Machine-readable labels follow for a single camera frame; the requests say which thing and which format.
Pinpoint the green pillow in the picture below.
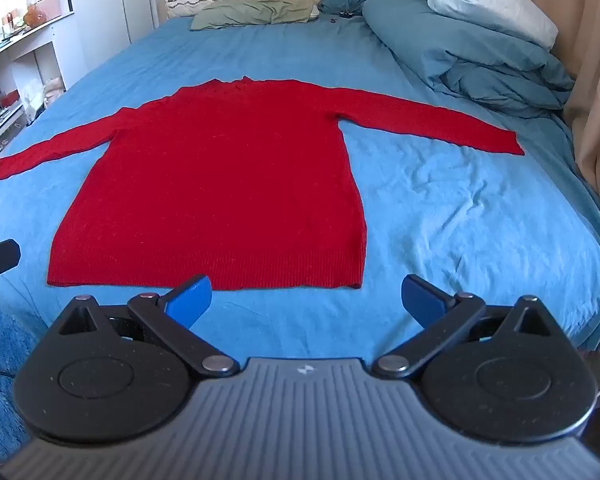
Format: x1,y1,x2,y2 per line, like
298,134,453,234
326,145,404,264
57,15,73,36
190,0,321,31

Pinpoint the beige curtain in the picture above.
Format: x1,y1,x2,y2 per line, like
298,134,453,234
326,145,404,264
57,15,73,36
467,0,600,233

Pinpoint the white shelf unit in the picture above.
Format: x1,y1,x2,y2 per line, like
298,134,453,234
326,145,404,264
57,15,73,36
0,10,77,167

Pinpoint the teal duvet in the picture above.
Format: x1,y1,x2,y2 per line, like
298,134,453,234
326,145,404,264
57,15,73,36
362,0,577,119

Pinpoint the red knit sweater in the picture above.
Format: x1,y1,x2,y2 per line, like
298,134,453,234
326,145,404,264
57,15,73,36
0,76,526,292

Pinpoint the blue shaggy rug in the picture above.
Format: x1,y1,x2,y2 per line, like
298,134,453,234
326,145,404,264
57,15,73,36
0,305,56,463

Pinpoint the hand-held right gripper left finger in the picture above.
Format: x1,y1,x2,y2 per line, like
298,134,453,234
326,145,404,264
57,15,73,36
50,274,241,379

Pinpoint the white bag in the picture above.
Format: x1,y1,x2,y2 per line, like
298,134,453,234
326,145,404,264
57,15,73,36
43,77,64,107

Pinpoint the blue bed sheet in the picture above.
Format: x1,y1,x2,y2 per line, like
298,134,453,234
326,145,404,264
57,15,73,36
0,10,600,361

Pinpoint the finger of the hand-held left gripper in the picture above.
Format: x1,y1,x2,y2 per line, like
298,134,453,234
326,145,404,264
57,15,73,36
0,239,22,311

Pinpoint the white wardrobe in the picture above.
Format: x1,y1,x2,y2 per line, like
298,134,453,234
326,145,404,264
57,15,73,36
62,0,167,92

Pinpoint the orange plush toy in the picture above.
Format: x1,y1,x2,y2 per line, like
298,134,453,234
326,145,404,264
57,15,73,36
23,6,49,29

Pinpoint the white folded blanket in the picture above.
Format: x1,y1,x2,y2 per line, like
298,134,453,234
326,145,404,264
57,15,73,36
426,0,560,51

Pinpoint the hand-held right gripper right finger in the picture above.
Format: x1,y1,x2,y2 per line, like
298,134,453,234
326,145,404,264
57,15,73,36
372,274,562,379

